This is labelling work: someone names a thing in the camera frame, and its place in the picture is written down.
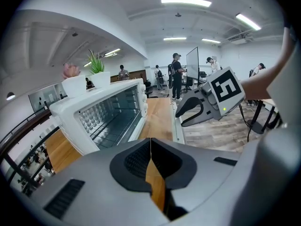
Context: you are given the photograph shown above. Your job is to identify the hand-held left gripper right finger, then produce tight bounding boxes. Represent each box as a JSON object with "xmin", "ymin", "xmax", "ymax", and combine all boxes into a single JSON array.
[{"xmin": 150, "ymin": 137, "xmax": 245, "ymax": 222}]

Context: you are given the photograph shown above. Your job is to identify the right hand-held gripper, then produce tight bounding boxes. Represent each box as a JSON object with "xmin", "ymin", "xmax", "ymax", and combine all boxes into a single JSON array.
[{"xmin": 174, "ymin": 66, "xmax": 246, "ymax": 128}]

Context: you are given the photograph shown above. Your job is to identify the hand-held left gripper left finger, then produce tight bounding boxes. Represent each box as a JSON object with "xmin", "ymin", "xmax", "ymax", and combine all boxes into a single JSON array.
[{"xmin": 28, "ymin": 137, "xmax": 171, "ymax": 226}]

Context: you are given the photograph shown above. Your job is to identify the person's right forearm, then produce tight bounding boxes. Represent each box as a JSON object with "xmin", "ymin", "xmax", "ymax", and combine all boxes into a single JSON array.
[{"xmin": 241, "ymin": 26, "xmax": 297, "ymax": 101}]

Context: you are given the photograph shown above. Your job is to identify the white toaster oven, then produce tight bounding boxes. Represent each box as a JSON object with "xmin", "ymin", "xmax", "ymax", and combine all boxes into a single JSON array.
[{"xmin": 49, "ymin": 78, "xmax": 149, "ymax": 155}]

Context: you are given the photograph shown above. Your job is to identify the whiteboard on black stand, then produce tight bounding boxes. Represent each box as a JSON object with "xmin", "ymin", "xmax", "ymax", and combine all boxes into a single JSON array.
[{"xmin": 186, "ymin": 46, "xmax": 200, "ymax": 96}]

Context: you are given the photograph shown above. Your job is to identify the black railing with brown handrail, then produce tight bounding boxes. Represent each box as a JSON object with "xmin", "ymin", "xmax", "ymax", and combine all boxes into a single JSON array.
[{"xmin": 0, "ymin": 107, "xmax": 62, "ymax": 197}]

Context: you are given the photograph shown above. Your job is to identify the green succulent in white pot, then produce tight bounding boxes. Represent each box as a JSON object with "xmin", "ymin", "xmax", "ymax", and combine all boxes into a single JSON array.
[{"xmin": 87, "ymin": 48, "xmax": 111, "ymax": 89}]

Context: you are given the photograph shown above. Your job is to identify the pink succulent in white pot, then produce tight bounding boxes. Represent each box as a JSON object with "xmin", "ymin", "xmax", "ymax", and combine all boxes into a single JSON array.
[{"xmin": 61, "ymin": 63, "xmax": 87, "ymax": 98}]

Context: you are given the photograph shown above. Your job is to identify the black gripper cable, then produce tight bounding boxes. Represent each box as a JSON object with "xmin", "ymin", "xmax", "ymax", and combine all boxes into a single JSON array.
[{"xmin": 238, "ymin": 104, "xmax": 254, "ymax": 143}]

